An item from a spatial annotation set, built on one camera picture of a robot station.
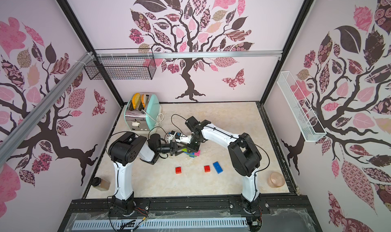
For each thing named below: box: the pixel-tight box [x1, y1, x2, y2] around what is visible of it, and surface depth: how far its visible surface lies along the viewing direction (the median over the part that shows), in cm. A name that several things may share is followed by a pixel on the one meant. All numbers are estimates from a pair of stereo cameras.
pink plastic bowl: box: [267, 171, 286, 188], surface depth 80 cm
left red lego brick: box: [175, 166, 182, 174], surface depth 87 cm
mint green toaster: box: [124, 92, 162, 133], surface depth 97 cm
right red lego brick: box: [204, 165, 211, 173], surface depth 87 cm
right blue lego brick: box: [212, 161, 224, 174], surface depth 87 cm
